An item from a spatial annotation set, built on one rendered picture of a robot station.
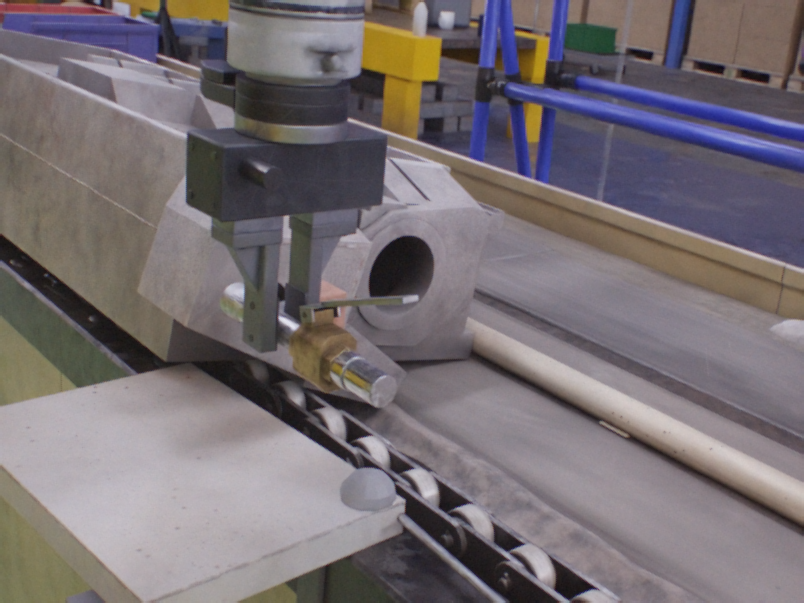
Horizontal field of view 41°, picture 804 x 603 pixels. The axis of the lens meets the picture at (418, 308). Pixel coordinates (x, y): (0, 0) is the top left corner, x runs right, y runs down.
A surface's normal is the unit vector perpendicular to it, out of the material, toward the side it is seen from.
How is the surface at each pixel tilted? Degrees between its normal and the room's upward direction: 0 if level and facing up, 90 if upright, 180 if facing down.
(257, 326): 90
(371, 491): 52
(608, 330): 0
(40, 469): 0
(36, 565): 90
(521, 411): 0
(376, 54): 90
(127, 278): 80
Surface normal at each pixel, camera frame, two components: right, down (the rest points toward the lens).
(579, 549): -0.54, -0.48
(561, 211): -0.78, 0.15
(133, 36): 0.62, 0.35
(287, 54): -0.04, 0.33
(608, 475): 0.09, -0.94
